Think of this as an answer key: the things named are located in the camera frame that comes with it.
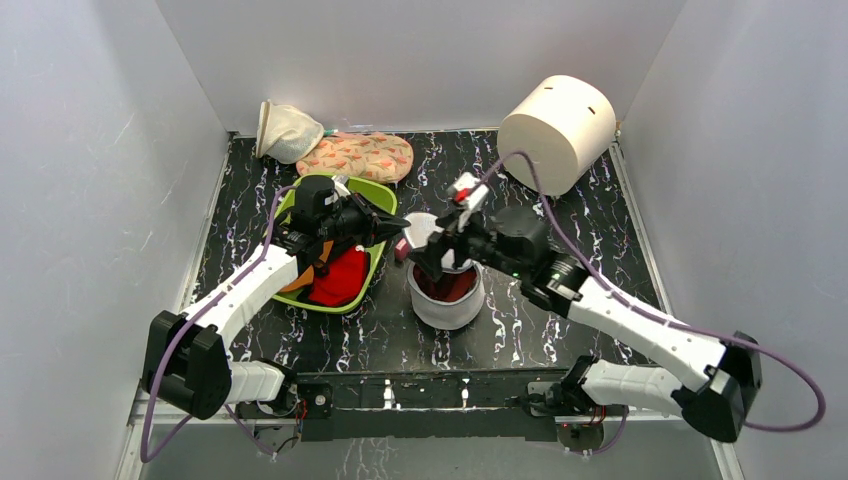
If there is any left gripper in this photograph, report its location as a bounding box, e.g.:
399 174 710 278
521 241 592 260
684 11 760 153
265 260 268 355
318 190 411 250

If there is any dark red bra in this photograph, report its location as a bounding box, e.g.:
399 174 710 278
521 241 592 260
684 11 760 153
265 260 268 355
412 265 478 303

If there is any white mesh laundry bag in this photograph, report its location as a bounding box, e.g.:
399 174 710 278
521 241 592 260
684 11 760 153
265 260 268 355
406 250 485 330

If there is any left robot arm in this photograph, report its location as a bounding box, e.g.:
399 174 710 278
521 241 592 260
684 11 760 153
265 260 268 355
142 175 409 420

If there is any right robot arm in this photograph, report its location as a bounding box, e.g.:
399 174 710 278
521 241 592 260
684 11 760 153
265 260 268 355
404 207 762 443

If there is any floral pink laundry bag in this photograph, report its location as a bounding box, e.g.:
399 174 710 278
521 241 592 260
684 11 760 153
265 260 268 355
295 133 414 184

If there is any orange bra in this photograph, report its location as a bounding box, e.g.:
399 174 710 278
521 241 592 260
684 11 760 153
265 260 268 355
279 241 334 294

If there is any beige mesh laundry bag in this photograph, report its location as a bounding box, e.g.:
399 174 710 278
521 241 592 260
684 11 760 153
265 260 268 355
255 101 325 164

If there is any small pink block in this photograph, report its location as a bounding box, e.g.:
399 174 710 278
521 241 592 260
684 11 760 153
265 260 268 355
394 238 410 263

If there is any green plastic basin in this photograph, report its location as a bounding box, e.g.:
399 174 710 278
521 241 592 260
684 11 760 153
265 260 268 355
271 174 408 314

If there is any large white cylinder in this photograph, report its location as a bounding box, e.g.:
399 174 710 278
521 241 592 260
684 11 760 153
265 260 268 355
497 75 617 196

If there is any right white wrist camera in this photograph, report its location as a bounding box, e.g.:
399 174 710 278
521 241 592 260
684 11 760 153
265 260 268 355
448 172 489 232

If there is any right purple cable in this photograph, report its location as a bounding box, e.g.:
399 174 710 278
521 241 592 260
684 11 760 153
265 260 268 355
480 150 827 433

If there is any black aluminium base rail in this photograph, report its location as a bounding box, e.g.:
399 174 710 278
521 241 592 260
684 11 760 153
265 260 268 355
129 367 727 458

